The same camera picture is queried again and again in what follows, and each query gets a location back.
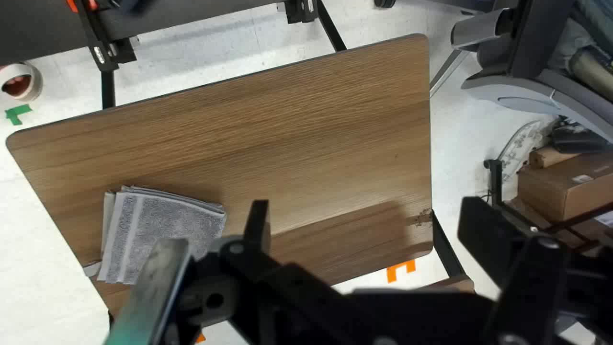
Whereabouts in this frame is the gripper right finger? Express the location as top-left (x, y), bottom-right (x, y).
top-left (458, 195), bottom-right (571, 345)

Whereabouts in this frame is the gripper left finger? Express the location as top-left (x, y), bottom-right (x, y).
top-left (108, 199), bottom-right (272, 345)

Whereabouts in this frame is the grey towel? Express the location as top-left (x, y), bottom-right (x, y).
top-left (85, 184), bottom-right (228, 287)

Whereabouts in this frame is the brown wooden table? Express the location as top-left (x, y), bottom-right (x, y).
top-left (431, 209), bottom-right (468, 280)

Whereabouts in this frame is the brown cardboard box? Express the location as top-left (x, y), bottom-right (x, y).
top-left (516, 145), bottom-right (613, 224)

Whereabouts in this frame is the orange floor tape marker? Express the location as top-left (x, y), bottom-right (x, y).
top-left (385, 257), bottom-right (418, 285)

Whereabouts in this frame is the white printed paper sheet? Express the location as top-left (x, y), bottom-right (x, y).
top-left (497, 119), bottom-right (552, 193)

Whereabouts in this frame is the green floor tape marker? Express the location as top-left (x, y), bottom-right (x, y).
top-left (4, 103), bottom-right (35, 126)

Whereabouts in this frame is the grey office chair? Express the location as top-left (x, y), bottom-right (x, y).
top-left (429, 0), bottom-right (613, 140)

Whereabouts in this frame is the white tape roll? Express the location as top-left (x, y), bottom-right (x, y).
top-left (0, 61), bottom-right (44, 103)

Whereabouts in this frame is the black bar clamp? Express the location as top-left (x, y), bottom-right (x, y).
top-left (66, 0), bottom-right (138, 73)
top-left (284, 0), bottom-right (320, 25)

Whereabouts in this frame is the black perforated platform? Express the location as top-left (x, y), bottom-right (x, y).
top-left (0, 0), bottom-right (351, 109)

